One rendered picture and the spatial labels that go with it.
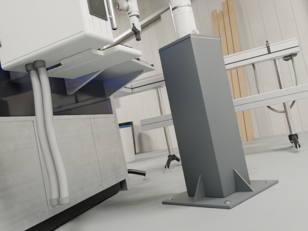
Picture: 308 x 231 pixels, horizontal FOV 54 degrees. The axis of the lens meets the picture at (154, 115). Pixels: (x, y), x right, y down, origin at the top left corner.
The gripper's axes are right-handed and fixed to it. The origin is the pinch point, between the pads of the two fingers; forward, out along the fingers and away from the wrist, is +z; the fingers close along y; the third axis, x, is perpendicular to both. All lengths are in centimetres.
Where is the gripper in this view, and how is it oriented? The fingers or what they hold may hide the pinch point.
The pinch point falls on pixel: (138, 37)
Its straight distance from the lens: 231.5
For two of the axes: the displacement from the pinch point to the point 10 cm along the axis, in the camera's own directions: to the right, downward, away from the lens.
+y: -3.2, 0.1, -9.5
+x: 9.3, -2.0, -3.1
